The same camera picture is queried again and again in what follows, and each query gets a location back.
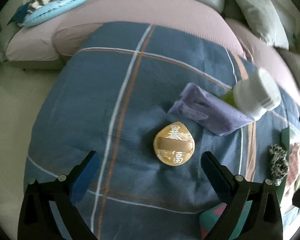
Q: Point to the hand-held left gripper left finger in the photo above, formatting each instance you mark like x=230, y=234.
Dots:
x=86, y=177

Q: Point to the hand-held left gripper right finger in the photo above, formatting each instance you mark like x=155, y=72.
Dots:
x=215, y=177

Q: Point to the white box lid teal rim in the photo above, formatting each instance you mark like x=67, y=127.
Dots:
x=286, y=135

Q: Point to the leopard print scrunchie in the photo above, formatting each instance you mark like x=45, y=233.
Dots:
x=277, y=160

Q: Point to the gold powder puff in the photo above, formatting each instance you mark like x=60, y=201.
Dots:
x=173, y=143

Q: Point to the pink white fluffy sock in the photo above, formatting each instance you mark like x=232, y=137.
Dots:
x=296, y=160

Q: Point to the teal plastic box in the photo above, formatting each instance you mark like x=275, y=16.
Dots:
x=210, y=220

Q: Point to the white pill bottle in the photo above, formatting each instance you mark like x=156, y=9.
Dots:
x=255, y=92

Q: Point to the purple tissue pack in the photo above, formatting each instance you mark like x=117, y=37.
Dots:
x=215, y=115

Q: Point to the blue plaid blanket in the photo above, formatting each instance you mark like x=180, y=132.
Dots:
x=102, y=105

